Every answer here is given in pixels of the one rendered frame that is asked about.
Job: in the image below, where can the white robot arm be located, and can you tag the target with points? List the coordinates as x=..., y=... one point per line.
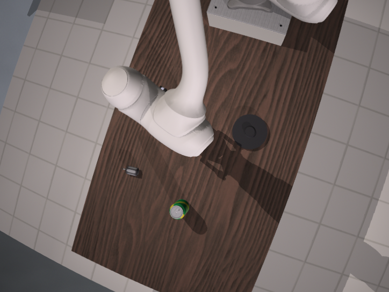
x=176, y=118

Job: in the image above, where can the black round disc with center stud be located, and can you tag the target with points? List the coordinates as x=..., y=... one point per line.
x=249, y=131

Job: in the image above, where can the green and yellow drink can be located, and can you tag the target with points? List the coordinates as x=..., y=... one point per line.
x=179, y=209

